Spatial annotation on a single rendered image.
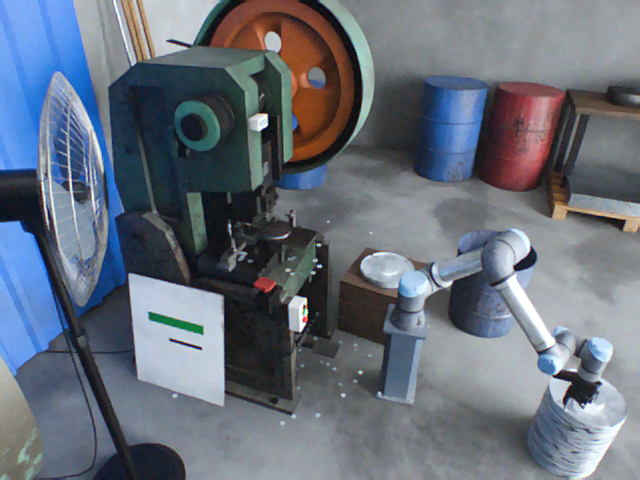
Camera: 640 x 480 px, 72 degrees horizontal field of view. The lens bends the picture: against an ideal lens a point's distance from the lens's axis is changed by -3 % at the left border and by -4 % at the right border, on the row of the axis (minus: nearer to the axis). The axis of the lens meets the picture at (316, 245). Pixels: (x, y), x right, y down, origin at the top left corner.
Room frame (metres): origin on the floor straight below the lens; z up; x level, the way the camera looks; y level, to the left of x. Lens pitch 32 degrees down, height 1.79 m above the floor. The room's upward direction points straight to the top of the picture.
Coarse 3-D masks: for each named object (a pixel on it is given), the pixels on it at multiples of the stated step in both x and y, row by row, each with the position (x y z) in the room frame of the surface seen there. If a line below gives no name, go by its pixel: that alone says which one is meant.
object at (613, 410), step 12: (552, 384) 1.23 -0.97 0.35; (564, 384) 1.23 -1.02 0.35; (552, 396) 1.17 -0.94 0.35; (600, 396) 1.16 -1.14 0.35; (612, 396) 1.17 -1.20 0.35; (576, 408) 1.11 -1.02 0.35; (588, 408) 1.11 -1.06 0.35; (600, 408) 1.11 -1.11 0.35; (612, 408) 1.11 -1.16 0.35; (624, 408) 1.11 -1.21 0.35; (588, 420) 1.06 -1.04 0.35; (600, 420) 1.05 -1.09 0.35; (612, 420) 1.05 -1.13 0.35
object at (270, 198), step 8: (264, 144) 1.75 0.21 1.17; (264, 152) 1.74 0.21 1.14; (264, 160) 1.74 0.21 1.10; (264, 168) 1.73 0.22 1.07; (264, 176) 1.73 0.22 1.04; (264, 184) 1.71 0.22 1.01; (232, 192) 1.70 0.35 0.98; (272, 192) 1.73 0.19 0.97; (232, 200) 1.70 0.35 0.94; (240, 200) 1.69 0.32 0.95; (248, 200) 1.68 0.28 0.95; (256, 200) 1.66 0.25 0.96; (264, 200) 1.68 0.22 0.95; (272, 200) 1.72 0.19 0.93; (232, 208) 1.70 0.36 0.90; (240, 208) 1.69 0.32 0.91; (248, 208) 1.68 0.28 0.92; (256, 208) 1.66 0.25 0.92; (264, 208) 1.68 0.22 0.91
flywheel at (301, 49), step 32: (256, 0) 2.10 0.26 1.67; (288, 0) 2.05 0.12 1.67; (224, 32) 2.16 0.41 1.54; (256, 32) 2.14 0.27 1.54; (288, 32) 2.09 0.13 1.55; (320, 32) 2.00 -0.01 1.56; (288, 64) 2.09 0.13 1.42; (320, 64) 2.04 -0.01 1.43; (352, 64) 1.96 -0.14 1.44; (320, 96) 2.04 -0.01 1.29; (352, 96) 1.95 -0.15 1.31; (320, 128) 2.04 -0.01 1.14; (288, 160) 2.06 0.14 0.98
